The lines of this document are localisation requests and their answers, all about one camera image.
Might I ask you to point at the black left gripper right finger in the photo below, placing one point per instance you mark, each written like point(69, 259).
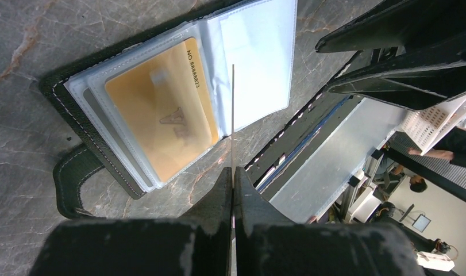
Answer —
point(269, 243)

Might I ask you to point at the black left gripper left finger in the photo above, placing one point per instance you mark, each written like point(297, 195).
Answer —
point(195, 243)

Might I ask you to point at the standing person in background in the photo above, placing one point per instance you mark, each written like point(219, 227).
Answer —
point(452, 147)

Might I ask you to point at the gold credit card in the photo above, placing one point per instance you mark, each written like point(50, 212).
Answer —
point(165, 103)

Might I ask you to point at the white perforated basket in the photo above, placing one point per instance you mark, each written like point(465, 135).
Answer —
point(427, 127)

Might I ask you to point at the black card holder wallet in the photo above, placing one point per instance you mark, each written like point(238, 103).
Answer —
point(247, 53)

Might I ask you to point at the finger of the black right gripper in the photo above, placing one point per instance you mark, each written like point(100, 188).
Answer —
point(413, 24)
point(416, 80)

